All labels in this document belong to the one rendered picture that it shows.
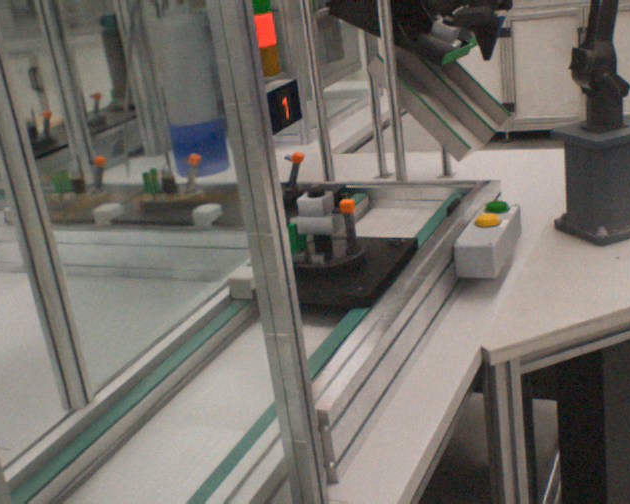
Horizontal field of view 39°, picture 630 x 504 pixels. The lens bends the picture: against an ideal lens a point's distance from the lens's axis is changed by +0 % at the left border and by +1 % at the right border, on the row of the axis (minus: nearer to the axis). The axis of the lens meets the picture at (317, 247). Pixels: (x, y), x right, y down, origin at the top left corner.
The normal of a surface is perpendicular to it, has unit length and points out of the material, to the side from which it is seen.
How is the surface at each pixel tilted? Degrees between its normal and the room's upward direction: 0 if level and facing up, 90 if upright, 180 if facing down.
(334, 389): 0
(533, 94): 90
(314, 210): 90
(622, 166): 90
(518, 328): 0
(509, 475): 90
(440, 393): 0
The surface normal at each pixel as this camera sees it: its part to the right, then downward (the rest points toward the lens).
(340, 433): 0.91, 0.03
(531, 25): -0.40, 0.36
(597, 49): 0.17, -0.20
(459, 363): -0.13, -0.93
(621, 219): 0.36, 0.28
